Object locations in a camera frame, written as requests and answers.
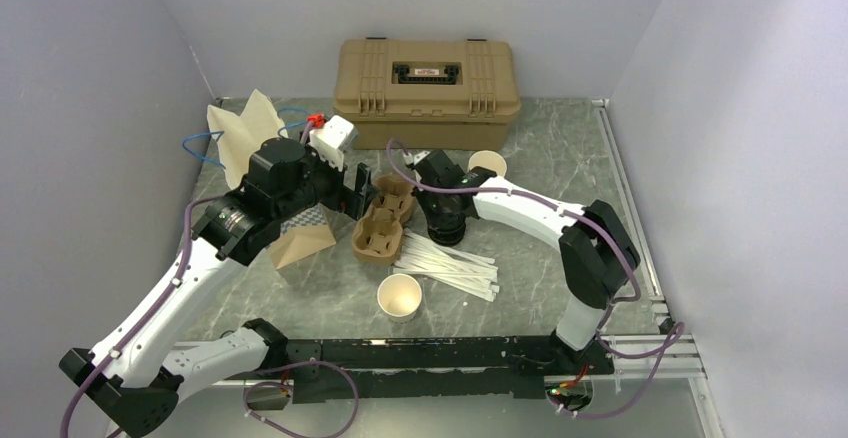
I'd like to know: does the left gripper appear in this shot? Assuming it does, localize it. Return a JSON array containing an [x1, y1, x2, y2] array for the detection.
[[275, 130, 379, 222]]

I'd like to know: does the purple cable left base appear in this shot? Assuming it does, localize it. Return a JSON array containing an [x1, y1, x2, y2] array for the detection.
[[242, 360, 360, 438]]

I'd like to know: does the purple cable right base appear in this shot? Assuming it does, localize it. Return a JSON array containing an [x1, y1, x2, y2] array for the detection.
[[546, 322, 687, 421]]

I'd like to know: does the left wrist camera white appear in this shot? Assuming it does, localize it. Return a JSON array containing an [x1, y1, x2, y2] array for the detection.
[[307, 115, 358, 171]]

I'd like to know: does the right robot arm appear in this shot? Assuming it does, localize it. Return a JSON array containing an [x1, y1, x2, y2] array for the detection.
[[403, 150, 641, 373]]

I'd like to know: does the black cup lid stack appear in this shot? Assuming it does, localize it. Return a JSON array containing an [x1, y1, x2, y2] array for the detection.
[[427, 223, 466, 247]]

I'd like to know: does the aluminium side rail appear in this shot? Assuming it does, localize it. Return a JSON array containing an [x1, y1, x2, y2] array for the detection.
[[592, 99, 706, 382]]

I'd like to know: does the white paper cup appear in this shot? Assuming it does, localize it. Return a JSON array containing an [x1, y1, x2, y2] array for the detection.
[[377, 274, 423, 323]]

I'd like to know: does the green paper cup stack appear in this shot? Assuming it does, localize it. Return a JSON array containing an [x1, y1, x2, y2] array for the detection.
[[467, 150, 508, 177]]

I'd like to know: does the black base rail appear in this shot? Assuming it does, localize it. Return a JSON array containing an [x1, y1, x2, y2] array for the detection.
[[237, 335, 614, 404]]

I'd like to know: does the paper bag with blue handles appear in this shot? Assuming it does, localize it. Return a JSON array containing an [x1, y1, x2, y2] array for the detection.
[[180, 90, 322, 268]]

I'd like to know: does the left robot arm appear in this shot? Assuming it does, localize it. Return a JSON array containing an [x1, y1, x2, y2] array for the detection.
[[60, 138, 377, 437]]

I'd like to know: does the purple cable base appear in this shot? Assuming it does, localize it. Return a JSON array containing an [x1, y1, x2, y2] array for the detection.
[[546, 322, 687, 421], [242, 360, 360, 438]]

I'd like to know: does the pile of wrapped straws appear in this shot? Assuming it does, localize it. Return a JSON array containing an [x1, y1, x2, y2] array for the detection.
[[392, 229, 500, 302]]

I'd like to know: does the tan plastic toolbox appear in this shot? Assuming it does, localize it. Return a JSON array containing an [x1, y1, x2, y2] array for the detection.
[[333, 38, 521, 151]]

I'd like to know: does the brown pulp cup carrier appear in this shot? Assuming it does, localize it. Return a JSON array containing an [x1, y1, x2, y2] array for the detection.
[[352, 174, 416, 266]]

